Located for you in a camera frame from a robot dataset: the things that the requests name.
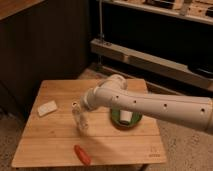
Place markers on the white sponge block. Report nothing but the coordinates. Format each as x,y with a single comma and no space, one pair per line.
47,108

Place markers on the red orange oblong object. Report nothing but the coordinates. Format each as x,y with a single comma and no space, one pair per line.
82,155

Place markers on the wooden table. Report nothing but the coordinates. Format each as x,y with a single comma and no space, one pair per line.
49,140

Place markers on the white cup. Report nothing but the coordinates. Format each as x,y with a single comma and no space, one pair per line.
125,117

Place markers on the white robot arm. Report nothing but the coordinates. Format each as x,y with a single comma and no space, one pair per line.
189,111

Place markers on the wooden shelf rack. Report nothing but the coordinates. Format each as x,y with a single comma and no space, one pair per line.
157,41

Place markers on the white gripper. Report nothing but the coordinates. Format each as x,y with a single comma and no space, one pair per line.
87,100

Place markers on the green plate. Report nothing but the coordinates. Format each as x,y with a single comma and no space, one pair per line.
115,119

